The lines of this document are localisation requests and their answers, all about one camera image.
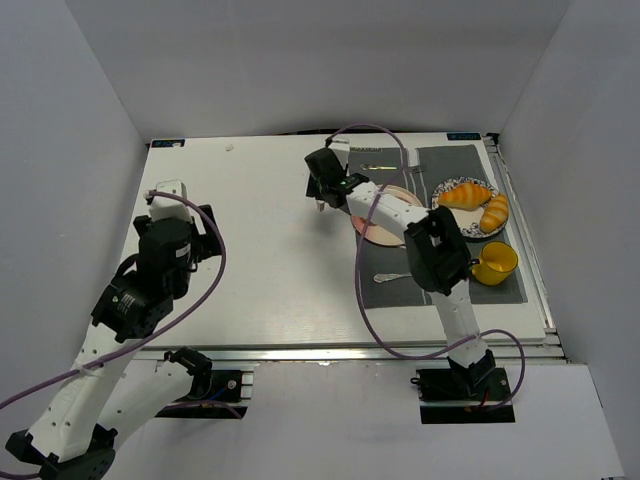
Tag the striped bread roll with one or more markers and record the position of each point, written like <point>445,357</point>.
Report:
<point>495,214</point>

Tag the long bread roll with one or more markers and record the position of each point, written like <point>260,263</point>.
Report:
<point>466,196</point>

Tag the silver table knife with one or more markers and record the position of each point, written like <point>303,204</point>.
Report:
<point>387,277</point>

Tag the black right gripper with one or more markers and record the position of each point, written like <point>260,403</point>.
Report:
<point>311,185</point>

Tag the yellow mug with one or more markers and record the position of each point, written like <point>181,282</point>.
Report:
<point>495,263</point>

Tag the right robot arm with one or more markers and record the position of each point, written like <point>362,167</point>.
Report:
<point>438,258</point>

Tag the blue patterned plate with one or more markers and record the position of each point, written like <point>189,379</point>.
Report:
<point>467,220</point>

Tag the left blue corner label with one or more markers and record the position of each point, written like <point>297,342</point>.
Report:
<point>168,143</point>

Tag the right blue corner label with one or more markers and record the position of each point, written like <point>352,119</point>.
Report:
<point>463,136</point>

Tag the small silver spoon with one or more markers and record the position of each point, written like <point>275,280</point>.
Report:
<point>370,167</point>

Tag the pink and cream plate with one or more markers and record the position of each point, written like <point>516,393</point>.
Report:
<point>378,235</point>

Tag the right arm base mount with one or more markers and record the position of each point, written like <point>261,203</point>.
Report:
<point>445,400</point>

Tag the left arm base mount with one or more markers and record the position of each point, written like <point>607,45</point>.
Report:
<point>225,396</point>

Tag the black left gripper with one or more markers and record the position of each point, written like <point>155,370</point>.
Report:
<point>207,232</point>

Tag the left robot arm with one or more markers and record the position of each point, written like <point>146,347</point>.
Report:
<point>81,430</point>

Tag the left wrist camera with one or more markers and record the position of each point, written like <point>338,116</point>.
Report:
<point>160,207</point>

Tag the grey striped placemat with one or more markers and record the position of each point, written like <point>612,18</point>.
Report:
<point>440,163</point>

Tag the blue corner label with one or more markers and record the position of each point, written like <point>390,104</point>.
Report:
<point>168,143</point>
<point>463,136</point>

